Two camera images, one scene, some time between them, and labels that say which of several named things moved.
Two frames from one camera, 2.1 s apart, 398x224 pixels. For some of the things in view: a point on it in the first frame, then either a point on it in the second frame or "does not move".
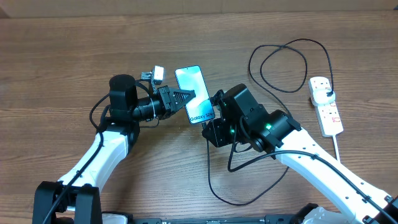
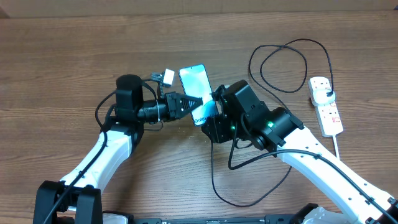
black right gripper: (220, 140) does not move
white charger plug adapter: (319, 96) does not move
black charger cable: (206, 145) to (282, 46)
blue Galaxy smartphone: (200, 109) does not move
